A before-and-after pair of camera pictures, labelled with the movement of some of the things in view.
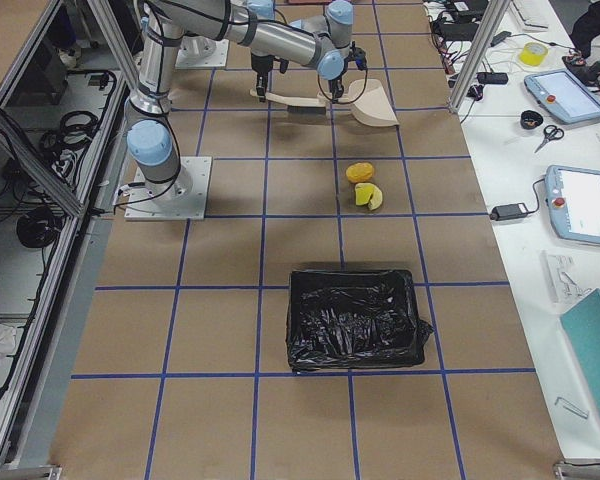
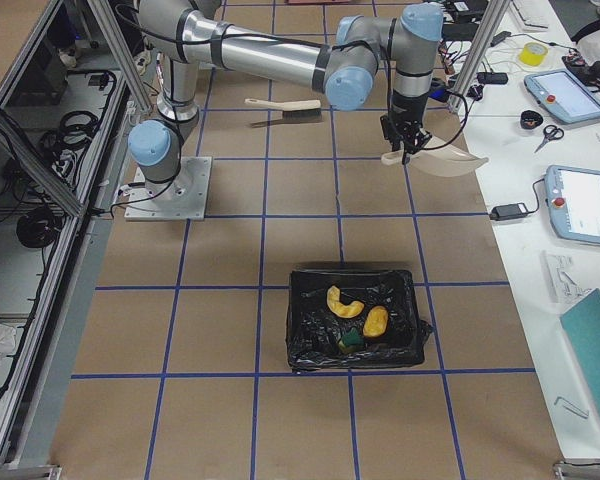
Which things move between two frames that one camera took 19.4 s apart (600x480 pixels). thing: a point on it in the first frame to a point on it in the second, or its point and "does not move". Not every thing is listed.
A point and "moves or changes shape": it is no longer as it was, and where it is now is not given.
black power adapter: x=509 y=212 does not move
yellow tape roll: x=533 y=53 does not move
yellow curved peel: x=376 y=199 to x=341 y=309
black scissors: x=551 y=132 does not move
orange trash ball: x=360 y=172 to x=376 y=321
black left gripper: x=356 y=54 to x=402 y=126
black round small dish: x=530 y=119 does not move
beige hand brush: x=296 y=105 moves or changes shape
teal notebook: x=596 y=335 does not move
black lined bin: x=354 y=319 does not move
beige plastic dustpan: x=369 y=102 moves or changes shape
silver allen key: x=573 y=408 does not move
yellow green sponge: x=363 y=193 to x=351 y=341
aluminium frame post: x=498 y=8 does not move
